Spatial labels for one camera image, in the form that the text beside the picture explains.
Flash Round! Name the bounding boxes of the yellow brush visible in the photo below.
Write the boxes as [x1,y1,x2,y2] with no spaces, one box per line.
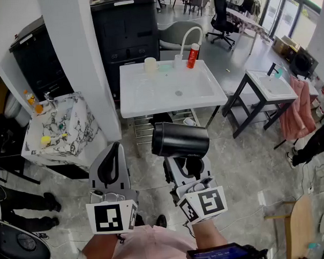
[40,133,70,147]

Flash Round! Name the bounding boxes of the person's left forearm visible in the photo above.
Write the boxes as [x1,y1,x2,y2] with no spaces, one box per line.
[81,232,122,259]

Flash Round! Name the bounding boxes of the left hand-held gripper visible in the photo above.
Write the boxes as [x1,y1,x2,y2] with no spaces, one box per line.
[83,140,142,236]

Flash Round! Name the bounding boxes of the black hair dryer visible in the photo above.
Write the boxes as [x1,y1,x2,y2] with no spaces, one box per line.
[150,120,212,179]

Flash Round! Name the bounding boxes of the cream plastic cup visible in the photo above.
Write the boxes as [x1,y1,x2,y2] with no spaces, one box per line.
[144,57,160,74]

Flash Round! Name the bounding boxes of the black faucet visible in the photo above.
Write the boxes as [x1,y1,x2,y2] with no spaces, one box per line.
[266,62,282,78]

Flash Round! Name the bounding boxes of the red and white tube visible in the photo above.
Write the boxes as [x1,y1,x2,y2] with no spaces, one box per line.
[185,42,201,69]

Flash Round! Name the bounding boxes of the orange drink bottle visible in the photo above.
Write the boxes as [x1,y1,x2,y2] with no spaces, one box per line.
[23,88,44,115]

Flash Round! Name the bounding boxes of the person's right forearm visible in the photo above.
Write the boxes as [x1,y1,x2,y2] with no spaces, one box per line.
[191,218,228,251]

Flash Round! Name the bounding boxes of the white curved faucet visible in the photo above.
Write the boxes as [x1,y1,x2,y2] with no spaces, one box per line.
[172,26,205,70]

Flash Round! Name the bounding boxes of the chrome faucet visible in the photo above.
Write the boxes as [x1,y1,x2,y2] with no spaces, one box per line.
[43,91,58,110]

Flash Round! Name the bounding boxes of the black device with screen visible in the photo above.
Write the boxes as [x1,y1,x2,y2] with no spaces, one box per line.
[185,241,269,259]

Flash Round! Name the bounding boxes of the black office chair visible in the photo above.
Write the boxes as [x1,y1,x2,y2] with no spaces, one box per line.
[204,0,241,51]

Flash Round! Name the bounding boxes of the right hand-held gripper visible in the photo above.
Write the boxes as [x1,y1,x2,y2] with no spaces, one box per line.
[163,154,229,225]

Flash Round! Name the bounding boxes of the dining chair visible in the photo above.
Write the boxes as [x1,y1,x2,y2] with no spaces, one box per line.
[183,0,210,17]

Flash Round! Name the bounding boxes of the grey shell chair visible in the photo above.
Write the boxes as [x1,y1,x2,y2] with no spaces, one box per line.
[157,20,204,53]

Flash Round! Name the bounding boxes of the black metal sink stand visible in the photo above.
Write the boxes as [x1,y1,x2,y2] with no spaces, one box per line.
[220,71,297,140]

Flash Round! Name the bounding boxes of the black round appliance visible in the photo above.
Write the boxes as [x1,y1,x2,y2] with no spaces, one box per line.
[0,217,52,259]

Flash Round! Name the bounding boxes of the cardboard box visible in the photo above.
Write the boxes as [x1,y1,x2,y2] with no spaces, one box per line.
[271,34,300,58]

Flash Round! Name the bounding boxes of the person's pink shirt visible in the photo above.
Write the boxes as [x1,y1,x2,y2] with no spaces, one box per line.
[74,223,201,259]

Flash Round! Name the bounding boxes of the black cabinet with white label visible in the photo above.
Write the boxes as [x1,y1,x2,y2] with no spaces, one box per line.
[7,14,74,103]

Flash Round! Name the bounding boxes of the marble patterned sink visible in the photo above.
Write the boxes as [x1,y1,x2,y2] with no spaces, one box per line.
[18,91,103,174]

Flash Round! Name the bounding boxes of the green soap dish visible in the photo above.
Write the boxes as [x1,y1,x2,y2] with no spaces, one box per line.
[157,63,174,73]

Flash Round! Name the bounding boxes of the large black cabinet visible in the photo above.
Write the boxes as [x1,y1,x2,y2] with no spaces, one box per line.
[90,0,163,101]

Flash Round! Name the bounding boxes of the table with checkered cloth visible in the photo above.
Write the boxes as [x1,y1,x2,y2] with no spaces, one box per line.
[225,6,273,57]

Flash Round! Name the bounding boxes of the person's black shoe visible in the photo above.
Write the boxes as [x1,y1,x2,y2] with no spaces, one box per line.
[155,214,168,229]

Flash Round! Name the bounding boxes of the white sink basin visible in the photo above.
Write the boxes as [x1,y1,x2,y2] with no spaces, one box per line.
[118,57,229,120]

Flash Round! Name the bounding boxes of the black speaker box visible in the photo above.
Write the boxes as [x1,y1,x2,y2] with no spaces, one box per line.
[288,46,320,80]

